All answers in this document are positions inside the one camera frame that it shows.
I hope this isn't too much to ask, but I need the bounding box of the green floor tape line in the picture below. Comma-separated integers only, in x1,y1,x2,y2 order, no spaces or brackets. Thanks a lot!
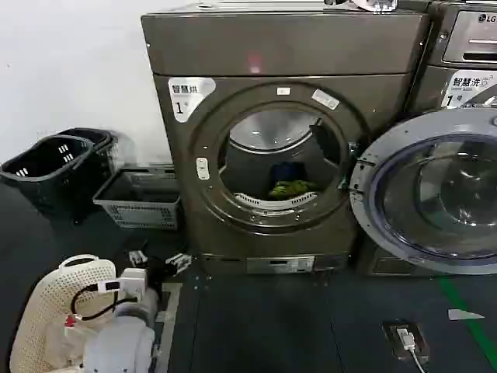
438,277,497,363

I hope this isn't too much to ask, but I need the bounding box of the cream cloth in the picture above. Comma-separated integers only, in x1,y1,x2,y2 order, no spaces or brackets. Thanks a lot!
36,298,117,373

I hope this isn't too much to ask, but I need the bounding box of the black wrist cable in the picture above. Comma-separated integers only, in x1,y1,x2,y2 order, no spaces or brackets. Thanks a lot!
69,284,140,322

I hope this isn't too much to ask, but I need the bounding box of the blue garment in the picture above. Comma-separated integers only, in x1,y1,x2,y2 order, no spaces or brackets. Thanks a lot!
269,162,312,184

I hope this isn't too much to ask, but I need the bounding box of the small black plastic basket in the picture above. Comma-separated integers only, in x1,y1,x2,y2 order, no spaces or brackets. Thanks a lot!
57,127,120,176

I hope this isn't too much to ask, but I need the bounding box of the white plug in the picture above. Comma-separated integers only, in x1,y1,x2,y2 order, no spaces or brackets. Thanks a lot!
395,327,416,350

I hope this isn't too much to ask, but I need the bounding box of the white tape scrap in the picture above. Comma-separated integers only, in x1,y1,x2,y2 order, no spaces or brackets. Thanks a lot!
447,309,486,322

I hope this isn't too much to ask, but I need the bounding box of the green garment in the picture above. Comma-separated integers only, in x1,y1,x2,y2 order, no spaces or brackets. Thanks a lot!
268,179,318,197

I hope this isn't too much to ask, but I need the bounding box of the grey metal floor frame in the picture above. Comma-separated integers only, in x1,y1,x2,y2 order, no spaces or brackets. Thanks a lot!
154,282,183,373

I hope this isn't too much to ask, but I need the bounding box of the grey front-load dryer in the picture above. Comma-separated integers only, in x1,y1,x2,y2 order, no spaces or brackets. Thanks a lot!
140,10,430,277

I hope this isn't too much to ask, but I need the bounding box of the white lint filter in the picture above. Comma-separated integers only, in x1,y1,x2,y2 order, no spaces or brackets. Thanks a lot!
232,189,321,211

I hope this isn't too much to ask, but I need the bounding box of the white perforated laundry basket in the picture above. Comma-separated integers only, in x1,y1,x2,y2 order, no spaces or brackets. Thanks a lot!
9,254,118,373

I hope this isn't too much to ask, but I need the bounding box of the white power cable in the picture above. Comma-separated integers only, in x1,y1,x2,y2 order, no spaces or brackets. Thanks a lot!
407,347,427,373

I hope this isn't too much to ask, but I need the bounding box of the floor socket box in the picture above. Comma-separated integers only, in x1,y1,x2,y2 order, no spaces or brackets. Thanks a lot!
381,319,430,359

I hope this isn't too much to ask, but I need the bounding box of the grey machine with drawer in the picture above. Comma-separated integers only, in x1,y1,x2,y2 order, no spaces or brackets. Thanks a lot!
356,0,497,277

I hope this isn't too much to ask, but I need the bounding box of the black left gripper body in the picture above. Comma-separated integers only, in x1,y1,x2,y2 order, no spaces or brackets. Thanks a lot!
142,256,174,291

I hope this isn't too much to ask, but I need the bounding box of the round glass dryer door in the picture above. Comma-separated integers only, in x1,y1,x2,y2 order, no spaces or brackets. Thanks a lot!
348,108,497,267

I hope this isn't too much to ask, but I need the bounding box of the grey slotted plastic crate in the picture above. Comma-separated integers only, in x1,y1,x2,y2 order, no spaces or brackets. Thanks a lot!
92,166,183,231

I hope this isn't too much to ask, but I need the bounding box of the large black plastic basket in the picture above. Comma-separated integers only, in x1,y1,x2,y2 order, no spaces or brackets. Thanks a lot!
0,135,96,225

